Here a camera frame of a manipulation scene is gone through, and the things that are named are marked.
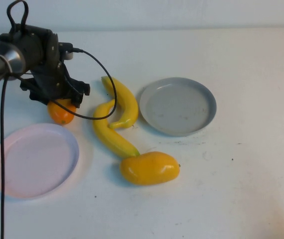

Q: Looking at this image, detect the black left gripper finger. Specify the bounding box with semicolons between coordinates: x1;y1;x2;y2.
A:
71;94;85;109
28;93;49;106

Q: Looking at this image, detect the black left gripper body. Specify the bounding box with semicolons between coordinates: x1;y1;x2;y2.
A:
19;62;91;101

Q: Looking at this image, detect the orange mango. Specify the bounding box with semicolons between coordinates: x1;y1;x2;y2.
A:
47;99;77;125

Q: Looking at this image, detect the long banana with green tip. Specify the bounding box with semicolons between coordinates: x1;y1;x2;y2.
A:
92;99;141;158

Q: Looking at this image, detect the short curved yellow banana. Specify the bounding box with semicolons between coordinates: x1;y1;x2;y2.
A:
101;76;139;129

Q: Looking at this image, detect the yellow mango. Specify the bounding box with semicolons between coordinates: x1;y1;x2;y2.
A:
120;151;181;186

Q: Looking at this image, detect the pink round plate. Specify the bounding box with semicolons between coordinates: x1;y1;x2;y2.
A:
0;123;80;200

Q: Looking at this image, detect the grey-blue round plate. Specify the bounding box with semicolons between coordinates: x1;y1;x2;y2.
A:
139;77;217;137

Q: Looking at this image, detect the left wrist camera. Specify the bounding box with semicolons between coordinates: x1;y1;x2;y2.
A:
58;42;83;61

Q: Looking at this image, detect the black left camera cable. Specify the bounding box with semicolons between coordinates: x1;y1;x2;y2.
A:
0;48;119;239

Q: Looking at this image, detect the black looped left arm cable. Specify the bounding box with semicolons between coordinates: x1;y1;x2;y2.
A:
6;0;30;29

